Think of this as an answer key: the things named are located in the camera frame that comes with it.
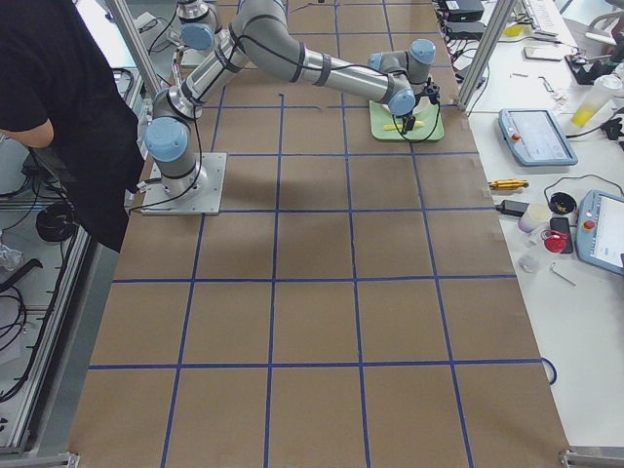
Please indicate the aluminium frame post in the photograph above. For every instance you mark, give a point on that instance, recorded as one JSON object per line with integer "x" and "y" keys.
{"x": 497, "y": 21}

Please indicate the yellow liquid squeeze bottle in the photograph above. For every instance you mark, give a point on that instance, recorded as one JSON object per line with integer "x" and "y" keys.
{"x": 604, "y": 89}

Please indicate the small black power brick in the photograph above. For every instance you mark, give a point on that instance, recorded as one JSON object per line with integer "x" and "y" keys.
{"x": 512, "y": 208}

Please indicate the light green tray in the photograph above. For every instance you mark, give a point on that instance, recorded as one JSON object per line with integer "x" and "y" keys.
{"x": 431, "y": 116}

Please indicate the white paper cup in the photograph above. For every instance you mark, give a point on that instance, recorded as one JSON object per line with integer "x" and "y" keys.
{"x": 534, "y": 216}

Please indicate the red round tape holder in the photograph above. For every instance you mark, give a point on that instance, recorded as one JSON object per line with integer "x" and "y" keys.
{"x": 554, "y": 241}

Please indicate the blue teach pendant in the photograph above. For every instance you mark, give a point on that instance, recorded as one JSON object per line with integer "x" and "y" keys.
{"x": 599, "y": 234}
{"x": 535, "y": 138}

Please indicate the yellow plastic fork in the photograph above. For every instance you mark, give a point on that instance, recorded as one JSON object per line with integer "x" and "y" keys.
{"x": 391, "y": 127}

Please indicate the blue teach pendant far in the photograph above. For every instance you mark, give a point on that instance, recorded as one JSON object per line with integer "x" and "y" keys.
{"x": 535, "y": 138}

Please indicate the person in black clothes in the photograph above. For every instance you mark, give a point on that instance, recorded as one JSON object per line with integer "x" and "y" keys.
{"x": 59, "y": 98}

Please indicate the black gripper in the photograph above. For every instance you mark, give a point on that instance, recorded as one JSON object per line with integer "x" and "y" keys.
{"x": 409, "y": 122}

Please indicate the blue teach pendant near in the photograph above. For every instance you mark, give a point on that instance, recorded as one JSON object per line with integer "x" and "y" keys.
{"x": 599, "y": 234}

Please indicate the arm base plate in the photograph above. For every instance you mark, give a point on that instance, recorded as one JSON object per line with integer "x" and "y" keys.
{"x": 190, "y": 185}
{"x": 191, "y": 58}

